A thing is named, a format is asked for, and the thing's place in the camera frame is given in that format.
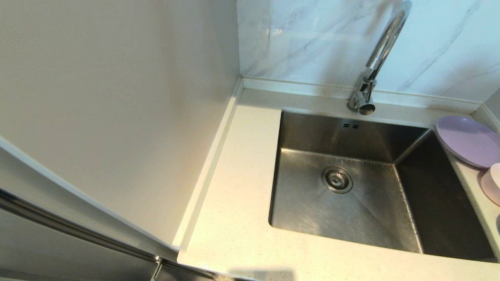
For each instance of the chrome gooseneck kitchen faucet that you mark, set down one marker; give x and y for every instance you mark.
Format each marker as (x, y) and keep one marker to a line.
(384, 43)

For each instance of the purple plastic plate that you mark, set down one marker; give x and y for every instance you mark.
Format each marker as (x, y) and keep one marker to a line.
(468, 140)

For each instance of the stainless steel sink basin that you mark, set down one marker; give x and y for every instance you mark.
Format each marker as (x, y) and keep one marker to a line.
(371, 218)

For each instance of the round metal drain strainer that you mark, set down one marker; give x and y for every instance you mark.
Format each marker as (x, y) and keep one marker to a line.
(336, 179)

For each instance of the pink plastic cup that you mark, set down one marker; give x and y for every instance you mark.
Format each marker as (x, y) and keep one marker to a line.
(493, 185)

